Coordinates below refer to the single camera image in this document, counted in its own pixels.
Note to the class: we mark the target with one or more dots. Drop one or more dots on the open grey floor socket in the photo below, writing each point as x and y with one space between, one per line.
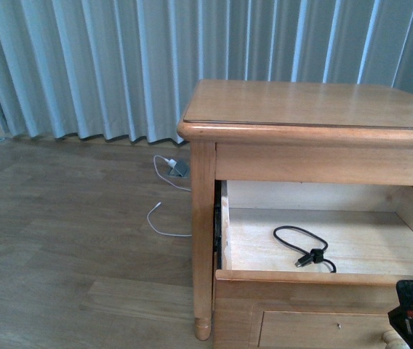
182 170

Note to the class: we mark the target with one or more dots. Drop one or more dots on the wooden nightstand cabinet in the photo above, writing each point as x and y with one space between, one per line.
345 134

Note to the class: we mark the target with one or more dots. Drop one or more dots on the white plug in socket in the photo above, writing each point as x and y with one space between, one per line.
171 162

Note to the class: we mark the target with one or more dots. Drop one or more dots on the grey pleated curtain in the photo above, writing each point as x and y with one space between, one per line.
129 68

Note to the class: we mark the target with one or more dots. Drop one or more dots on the wooden drawer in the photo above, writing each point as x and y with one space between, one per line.
309 265

